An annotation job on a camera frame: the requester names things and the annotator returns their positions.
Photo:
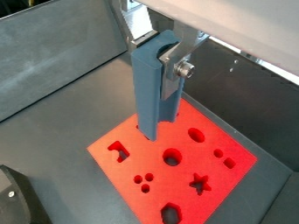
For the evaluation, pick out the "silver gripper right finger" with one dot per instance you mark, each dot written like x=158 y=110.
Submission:
x=175 y=58

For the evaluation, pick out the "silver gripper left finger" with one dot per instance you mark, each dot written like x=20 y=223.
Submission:
x=138 y=22

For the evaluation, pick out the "red shape-sorting block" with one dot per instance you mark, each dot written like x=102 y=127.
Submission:
x=172 y=179

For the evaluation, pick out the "black curved holder bracket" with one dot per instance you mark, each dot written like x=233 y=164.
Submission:
x=20 y=205

